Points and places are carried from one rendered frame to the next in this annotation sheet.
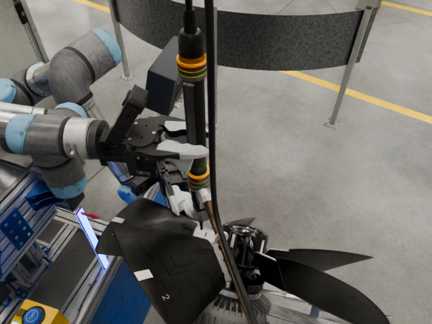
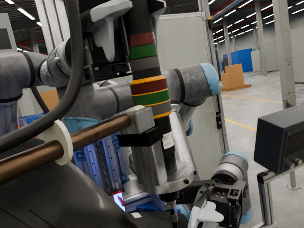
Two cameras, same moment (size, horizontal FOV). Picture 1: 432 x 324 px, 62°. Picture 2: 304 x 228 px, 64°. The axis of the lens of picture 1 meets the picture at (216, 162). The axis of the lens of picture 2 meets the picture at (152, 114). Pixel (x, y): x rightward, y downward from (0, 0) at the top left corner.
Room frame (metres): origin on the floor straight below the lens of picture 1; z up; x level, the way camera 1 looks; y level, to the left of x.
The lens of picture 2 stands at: (0.26, -0.18, 1.48)
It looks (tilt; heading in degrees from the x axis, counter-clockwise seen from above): 9 degrees down; 51
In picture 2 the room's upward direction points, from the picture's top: 11 degrees counter-clockwise
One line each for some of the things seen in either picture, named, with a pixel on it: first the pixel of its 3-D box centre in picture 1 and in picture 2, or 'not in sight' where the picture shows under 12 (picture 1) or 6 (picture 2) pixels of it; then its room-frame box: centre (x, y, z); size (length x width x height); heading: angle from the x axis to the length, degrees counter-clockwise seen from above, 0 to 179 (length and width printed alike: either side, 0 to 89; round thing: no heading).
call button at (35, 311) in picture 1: (33, 316); not in sight; (0.31, 0.45, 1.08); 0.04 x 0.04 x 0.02
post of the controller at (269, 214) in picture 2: not in sight; (265, 198); (1.05, 0.23, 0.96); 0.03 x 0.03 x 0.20; 73
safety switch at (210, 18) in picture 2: not in sight; (208, 28); (2.39, 1.29, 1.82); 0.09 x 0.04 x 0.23; 163
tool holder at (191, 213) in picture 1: (200, 197); (155, 145); (0.43, 0.03, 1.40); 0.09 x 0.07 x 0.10; 18
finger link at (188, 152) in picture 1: (184, 159); (108, 34); (0.42, 0.05, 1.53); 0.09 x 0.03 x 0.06; 75
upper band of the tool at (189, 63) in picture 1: (192, 65); not in sight; (0.44, 0.03, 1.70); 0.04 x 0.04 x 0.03
